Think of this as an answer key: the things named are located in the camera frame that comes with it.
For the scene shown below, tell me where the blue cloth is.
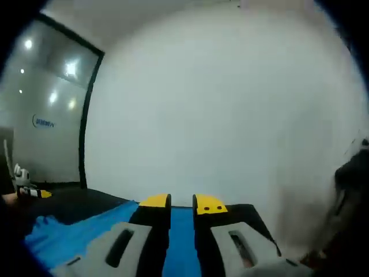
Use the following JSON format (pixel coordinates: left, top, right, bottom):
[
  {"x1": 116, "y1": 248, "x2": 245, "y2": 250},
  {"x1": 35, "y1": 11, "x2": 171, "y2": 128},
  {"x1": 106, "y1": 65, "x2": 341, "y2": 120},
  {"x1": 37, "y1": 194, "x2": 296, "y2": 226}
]
[{"x1": 24, "y1": 199, "x2": 202, "y2": 277}]

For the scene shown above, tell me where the frosted glass partition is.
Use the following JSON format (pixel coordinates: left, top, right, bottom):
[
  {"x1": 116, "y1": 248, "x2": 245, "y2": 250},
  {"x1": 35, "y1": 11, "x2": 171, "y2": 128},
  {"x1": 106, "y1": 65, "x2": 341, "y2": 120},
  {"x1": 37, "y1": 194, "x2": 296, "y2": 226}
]
[{"x1": 0, "y1": 13, "x2": 105, "y2": 190}]

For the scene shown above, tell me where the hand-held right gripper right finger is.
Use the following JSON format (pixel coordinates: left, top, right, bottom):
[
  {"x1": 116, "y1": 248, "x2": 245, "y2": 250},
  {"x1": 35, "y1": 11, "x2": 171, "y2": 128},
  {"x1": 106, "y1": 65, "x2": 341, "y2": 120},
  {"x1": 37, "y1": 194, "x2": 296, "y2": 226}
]
[{"x1": 192, "y1": 193, "x2": 307, "y2": 277}]

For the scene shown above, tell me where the dark blurred object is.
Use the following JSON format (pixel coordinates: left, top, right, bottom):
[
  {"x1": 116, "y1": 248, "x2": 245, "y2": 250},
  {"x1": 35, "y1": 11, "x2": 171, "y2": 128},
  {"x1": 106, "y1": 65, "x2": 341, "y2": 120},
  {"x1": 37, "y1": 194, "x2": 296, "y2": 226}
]
[{"x1": 299, "y1": 138, "x2": 369, "y2": 277}]

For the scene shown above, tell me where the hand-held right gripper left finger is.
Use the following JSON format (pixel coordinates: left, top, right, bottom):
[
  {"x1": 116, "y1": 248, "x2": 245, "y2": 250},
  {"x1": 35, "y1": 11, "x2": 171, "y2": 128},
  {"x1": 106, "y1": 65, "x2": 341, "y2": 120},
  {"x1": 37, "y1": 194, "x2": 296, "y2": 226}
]
[{"x1": 53, "y1": 193, "x2": 173, "y2": 277}]

